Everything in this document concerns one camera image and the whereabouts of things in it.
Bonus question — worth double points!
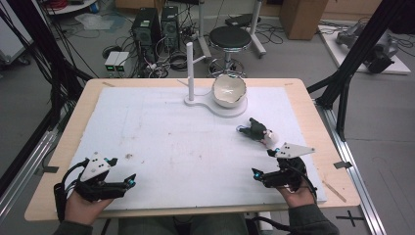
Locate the clear plastic sheet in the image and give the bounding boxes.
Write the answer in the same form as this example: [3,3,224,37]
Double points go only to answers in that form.
[74,12,127,33]

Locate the round white table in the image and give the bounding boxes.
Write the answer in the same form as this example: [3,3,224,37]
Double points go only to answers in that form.
[44,0,100,17]

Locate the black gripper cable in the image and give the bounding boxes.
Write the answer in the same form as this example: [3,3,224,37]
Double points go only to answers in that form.
[53,158,90,223]
[249,164,319,234]

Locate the cardboard box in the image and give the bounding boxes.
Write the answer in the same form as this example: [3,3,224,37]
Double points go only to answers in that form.
[278,0,330,41]

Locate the aluminium rail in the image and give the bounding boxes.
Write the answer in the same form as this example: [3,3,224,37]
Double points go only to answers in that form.
[314,99,388,235]
[0,130,59,223]

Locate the black cable loops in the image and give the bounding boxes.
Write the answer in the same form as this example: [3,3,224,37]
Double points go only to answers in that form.
[253,22,286,46]

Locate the person's right hand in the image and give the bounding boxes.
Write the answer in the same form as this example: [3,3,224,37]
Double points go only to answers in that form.
[276,186,317,209]

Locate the small black computer tower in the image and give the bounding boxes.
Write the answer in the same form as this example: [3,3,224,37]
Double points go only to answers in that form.
[161,5,181,51]

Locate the person's legs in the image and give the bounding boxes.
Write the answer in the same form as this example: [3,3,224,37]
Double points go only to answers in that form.
[116,212,250,235]

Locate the white box with green display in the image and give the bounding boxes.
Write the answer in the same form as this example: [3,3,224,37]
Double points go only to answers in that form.
[104,51,121,72]
[114,51,131,73]

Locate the white table leg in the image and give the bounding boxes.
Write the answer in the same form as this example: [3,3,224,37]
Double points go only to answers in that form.
[197,0,213,61]
[249,0,267,59]

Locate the black metal frame strut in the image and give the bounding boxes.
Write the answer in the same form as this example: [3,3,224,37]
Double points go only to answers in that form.
[306,0,415,142]

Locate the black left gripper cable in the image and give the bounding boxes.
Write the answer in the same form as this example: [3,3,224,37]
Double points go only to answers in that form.
[53,158,90,223]

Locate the white bowl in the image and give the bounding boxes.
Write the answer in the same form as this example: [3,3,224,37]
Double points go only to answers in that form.
[211,73,248,109]

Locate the black round stool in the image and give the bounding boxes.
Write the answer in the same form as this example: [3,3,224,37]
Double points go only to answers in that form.
[207,25,253,78]

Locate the white stand with pole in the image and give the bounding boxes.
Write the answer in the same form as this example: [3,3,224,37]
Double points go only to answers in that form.
[183,41,249,118]

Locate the dark toy with white end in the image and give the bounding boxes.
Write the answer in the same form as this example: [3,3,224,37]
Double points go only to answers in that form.
[236,117,279,148]

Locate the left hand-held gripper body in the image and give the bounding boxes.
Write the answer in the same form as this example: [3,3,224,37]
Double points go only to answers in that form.
[75,152,128,203]

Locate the person's left hand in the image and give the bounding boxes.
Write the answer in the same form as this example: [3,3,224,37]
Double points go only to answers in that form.
[64,191,115,226]

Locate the white platform board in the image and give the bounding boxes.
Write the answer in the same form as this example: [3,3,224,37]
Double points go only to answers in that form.
[317,23,412,75]

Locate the black metal frame with cables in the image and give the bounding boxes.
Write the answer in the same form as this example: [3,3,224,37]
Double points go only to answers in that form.
[0,0,101,197]

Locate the tangle of floor cables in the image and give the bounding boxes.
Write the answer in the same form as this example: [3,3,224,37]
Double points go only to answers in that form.
[130,25,205,79]

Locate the large black computer tower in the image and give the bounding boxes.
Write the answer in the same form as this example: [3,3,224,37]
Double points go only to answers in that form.
[131,7,162,64]

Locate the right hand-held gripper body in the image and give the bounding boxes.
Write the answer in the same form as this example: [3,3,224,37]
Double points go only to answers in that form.
[262,142,316,193]

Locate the black flat pad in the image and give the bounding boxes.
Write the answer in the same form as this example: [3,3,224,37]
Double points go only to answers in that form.
[224,13,262,28]

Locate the white foam mat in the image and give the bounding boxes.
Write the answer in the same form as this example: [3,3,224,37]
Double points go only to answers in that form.
[67,85,328,211]

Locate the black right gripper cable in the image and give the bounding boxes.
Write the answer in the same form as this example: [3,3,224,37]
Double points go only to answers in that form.
[249,164,319,234]

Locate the grey robot on platform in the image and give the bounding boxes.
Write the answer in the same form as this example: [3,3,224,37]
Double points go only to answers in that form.
[335,23,399,74]

